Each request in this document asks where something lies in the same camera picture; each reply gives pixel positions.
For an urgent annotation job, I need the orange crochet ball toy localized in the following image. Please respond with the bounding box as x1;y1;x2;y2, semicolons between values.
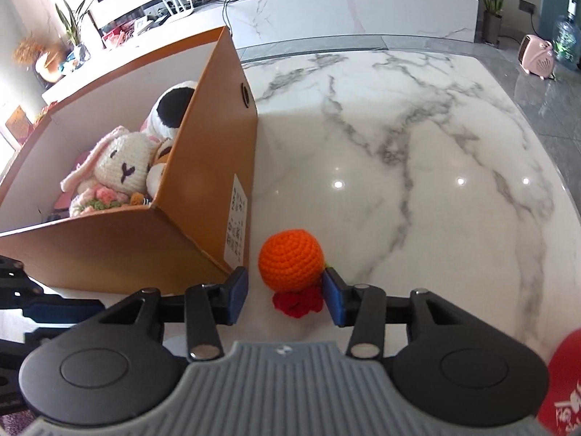
258;229;326;319

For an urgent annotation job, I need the tiger plush toy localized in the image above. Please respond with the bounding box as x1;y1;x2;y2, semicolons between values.
146;138;173;200

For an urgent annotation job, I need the white pink crochet bunny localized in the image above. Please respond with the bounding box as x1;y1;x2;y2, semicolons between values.
60;126;159;218

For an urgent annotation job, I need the panda plush toy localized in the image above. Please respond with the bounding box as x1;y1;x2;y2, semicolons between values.
141;81;198;141

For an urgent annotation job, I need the white paper label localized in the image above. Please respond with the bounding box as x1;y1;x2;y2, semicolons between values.
224;174;248;269

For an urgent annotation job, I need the orange cardboard storage box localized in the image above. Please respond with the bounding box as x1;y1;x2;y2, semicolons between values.
1;28;258;293

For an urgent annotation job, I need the red ceramic mug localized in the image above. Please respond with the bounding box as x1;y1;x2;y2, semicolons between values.
538;330;581;435

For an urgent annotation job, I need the white marble tv cabinet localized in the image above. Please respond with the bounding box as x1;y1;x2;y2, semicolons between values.
42;0;479;104

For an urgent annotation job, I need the pink space heater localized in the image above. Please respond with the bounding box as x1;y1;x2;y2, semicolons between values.
517;35;556;80

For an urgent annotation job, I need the water dispenser bottle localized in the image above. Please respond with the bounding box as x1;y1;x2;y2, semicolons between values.
552;0;580;71

